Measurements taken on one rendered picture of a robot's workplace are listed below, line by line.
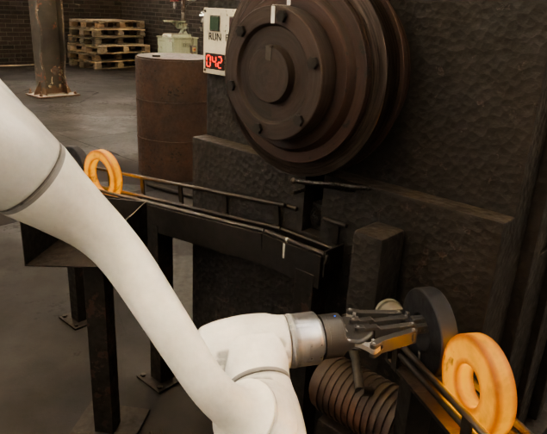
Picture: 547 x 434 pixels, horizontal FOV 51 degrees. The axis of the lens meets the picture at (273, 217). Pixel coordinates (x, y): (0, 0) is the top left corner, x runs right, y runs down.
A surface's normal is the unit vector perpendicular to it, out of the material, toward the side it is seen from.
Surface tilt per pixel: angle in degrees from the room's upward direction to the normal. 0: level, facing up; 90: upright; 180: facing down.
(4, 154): 89
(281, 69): 90
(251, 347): 29
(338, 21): 54
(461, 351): 90
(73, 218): 102
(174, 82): 90
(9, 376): 0
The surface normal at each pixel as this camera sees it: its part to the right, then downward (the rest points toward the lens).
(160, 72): -0.19, 0.33
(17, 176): 0.63, 0.45
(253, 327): 0.11, -0.68
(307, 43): -0.68, 0.22
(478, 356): -0.98, 0.03
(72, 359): 0.04, -0.94
